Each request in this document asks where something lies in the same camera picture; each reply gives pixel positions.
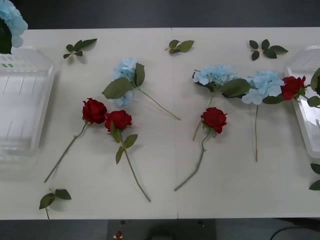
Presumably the red rose with leafy stem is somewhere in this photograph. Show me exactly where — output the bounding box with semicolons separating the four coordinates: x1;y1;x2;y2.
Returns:
280;67;320;109
104;110;152;203

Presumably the pale blue artificial flower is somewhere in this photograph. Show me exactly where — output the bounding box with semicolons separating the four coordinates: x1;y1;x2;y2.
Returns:
241;69;286;163
192;64;252;142
101;57;182;121
0;0;29;55

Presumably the red rose with knobbly stem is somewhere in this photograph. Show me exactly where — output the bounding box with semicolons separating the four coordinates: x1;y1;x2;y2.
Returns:
173;107;228;192

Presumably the red rose with bare stem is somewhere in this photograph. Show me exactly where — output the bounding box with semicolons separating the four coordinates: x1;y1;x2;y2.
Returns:
43;97;108;184

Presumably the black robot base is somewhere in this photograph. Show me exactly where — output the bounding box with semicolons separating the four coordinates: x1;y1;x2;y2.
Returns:
107;219;217;240

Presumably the loose green leaf twig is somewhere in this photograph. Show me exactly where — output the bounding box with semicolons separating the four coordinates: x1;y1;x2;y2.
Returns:
249;39;289;62
62;38;98;60
164;39;195;55
38;187;73;220
308;163;320;191

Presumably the shallow white plastic box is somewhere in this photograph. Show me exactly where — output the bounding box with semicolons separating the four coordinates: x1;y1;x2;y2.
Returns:
283;44;320;159
0;45;57;166

